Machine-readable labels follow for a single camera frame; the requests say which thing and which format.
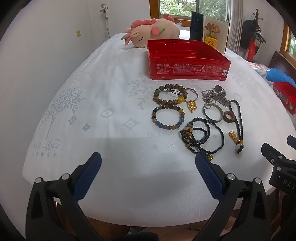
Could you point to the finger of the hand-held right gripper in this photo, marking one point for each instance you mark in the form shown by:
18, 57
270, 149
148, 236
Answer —
269, 151
291, 141

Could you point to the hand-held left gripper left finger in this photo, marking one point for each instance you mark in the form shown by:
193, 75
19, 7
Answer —
89, 176

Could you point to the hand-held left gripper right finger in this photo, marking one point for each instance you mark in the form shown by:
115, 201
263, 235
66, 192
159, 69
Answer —
208, 176

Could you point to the silver bangle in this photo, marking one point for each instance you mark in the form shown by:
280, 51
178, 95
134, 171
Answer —
208, 106

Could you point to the red tin box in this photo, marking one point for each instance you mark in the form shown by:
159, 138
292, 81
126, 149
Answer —
185, 69

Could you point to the white patterned mattress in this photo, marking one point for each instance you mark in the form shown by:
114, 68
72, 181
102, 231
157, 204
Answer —
104, 139

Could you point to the red printed box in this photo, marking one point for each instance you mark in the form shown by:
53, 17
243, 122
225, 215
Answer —
286, 95

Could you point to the blue cloth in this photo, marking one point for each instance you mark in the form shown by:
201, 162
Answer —
277, 75

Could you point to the thin bangle with gold pendant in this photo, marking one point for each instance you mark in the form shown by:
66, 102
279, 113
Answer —
192, 106

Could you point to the silver metal watch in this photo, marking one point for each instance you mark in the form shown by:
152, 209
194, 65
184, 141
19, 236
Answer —
222, 95

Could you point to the dark wooden headboard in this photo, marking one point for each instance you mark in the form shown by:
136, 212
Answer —
279, 61

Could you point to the pink cloth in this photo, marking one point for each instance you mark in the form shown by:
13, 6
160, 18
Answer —
257, 66

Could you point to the red fire extinguisher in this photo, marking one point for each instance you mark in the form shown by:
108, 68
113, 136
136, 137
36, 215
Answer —
251, 49

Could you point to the small wooden framed window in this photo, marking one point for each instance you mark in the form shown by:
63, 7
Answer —
291, 39

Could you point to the dark hanging garment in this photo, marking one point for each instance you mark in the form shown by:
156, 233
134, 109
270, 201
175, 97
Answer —
248, 32

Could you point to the gold mouse paper ornament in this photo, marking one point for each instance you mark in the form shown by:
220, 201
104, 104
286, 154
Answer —
211, 42

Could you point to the wooden coat rack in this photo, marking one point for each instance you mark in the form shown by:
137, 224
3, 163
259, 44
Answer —
257, 16

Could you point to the white curtain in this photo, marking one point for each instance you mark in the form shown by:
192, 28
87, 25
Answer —
234, 23

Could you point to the open book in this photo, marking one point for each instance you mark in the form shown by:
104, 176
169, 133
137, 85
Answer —
196, 25

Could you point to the pink plush toy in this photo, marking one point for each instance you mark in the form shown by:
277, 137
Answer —
150, 32

